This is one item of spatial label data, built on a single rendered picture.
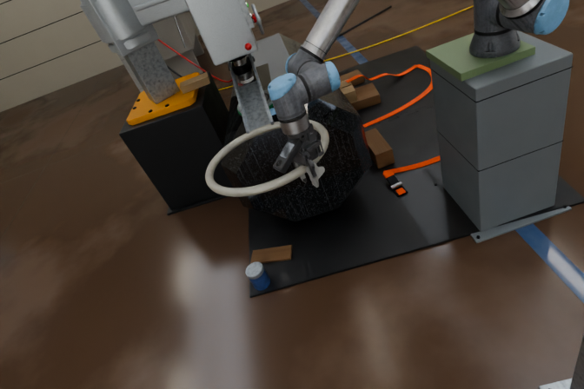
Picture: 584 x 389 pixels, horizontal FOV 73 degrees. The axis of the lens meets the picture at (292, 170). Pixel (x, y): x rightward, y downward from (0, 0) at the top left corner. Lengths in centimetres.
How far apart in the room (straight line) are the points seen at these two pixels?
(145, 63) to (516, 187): 226
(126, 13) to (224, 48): 93
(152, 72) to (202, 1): 107
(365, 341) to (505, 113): 116
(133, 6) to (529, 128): 220
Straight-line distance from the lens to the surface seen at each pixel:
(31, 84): 835
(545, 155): 213
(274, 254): 236
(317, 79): 119
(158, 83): 283
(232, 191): 132
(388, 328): 197
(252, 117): 178
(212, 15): 184
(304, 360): 199
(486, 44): 185
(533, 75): 184
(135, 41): 270
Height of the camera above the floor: 171
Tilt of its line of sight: 36 degrees down
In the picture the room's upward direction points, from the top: 22 degrees counter-clockwise
